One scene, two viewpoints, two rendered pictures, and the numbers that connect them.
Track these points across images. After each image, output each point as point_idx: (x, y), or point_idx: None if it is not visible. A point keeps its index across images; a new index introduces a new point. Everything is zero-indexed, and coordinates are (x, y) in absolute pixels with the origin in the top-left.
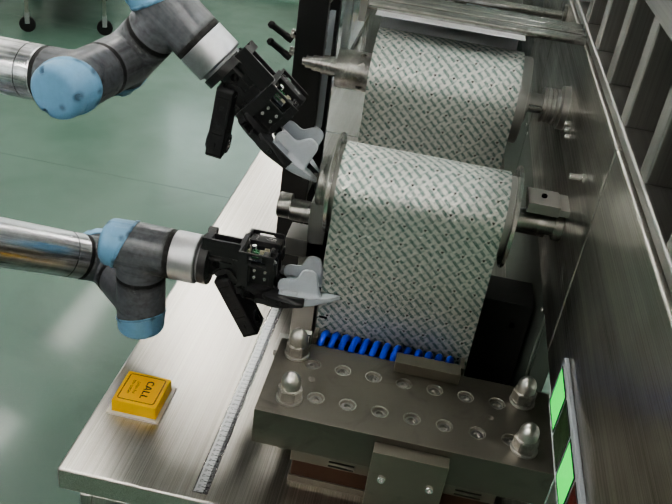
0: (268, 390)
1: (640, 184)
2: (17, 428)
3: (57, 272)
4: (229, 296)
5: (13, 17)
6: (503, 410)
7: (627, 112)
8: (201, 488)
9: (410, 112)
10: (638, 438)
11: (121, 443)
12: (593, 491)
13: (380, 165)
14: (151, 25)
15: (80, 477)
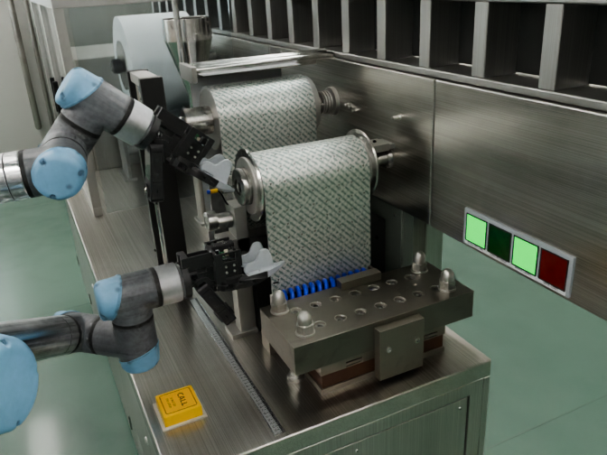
0: (288, 335)
1: (480, 79)
2: None
3: (60, 350)
4: (210, 297)
5: None
6: (416, 278)
7: (426, 60)
8: (278, 431)
9: (253, 132)
10: (594, 180)
11: (196, 441)
12: (562, 239)
13: (281, 157)
14: (90, 112)
15: None
